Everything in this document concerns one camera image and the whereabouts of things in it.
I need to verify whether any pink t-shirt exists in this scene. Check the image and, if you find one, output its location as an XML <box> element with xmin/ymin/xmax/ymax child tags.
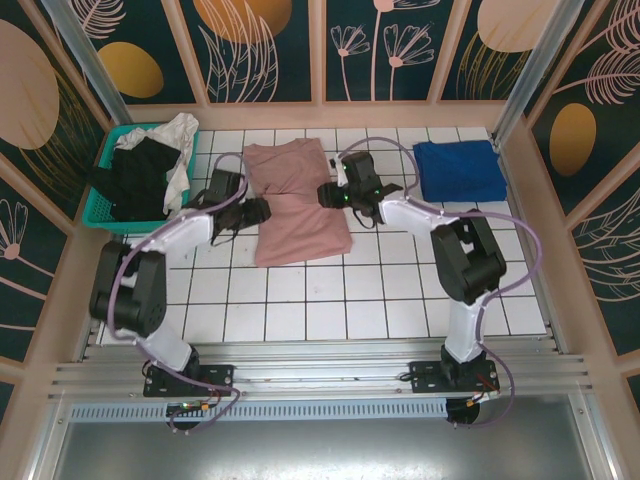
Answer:
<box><xmin>243</xmin><ymin>138</ymin><xmax>354</xmax><ymax>268</ymax></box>

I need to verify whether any white t-shirt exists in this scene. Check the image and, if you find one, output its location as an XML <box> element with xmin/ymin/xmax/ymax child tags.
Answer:
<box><xmin>113</xmin><ymin>112</ymin><xmax>200</xmax><ymax>211</ymax></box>

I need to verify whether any black t-shirt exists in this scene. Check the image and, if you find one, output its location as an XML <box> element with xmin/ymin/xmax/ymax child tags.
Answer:
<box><xmin>85</xmin><ymin>137</ymin><xmax>182</xmax><ymax>224</ymax></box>

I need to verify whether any blue folded t-shirt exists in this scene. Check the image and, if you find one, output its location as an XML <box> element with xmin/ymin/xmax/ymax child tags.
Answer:
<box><xmin>412</xmin><ymin>139</ymin><xmax>509</xmax><ymax>204</ymax></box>

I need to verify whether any green plastic basket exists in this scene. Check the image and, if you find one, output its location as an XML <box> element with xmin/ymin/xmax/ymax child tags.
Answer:
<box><xmin>81</xmin><ymin>123</ymin><xmax>202</xmax><ymax>235</ymax></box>

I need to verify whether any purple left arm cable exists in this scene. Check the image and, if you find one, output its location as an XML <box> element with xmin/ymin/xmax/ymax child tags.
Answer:
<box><xmin>108</xmin><ymin>152</ymin><xmax>250</xmax><ymax>436</ymax></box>

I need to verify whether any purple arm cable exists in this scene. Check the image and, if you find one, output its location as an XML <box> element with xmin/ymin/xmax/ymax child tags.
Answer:
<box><xmin>344</xmin><ymin>137</ymin><xmax>545</xmax><ymax>431</ymax></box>
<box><xmin>108</xmin><ymin>152</ymin><xmax>250</xmax><ymax>436</ymax></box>

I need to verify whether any aluminium mounting rail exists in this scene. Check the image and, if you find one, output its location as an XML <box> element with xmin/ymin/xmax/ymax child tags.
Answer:
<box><xmin>47</xmin><ymin>339</ymin><xmax>594</xmax><ymax>401</ymax></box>

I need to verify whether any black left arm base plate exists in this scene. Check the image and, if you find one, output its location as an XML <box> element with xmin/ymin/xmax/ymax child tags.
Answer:
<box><xmin>143</xmin><ymin>363</ymin><xmax>236</xmax><ymax>399</ymax></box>

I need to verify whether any grey slotted cable duct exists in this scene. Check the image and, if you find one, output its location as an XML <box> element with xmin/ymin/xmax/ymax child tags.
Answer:
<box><xmin>69</xmin><ymin>398</ymin><xmax>449</xmax><ymax>422</ymax></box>

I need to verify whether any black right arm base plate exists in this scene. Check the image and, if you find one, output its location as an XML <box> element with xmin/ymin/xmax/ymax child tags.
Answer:
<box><xmin>408</xmin><ymin>359</ymin><xmax>501</xmax><ymax>396</ymax></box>

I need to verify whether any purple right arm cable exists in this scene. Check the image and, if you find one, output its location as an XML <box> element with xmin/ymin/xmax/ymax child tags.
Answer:
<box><xmin>344</xmin><ymin>137</ymin><xmax>545</xmax><ymax>431</ymax></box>

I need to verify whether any aluminium corner post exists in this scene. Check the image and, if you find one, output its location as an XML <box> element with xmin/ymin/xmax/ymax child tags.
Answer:
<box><xmin>489</xmin><ymin>0</ymin><xmax>599</xmax><ymax>146</ymax></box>
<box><xmin>41</xmin><ymin>0</ymin><xmax>130</xmax><ymax>126</ymax></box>

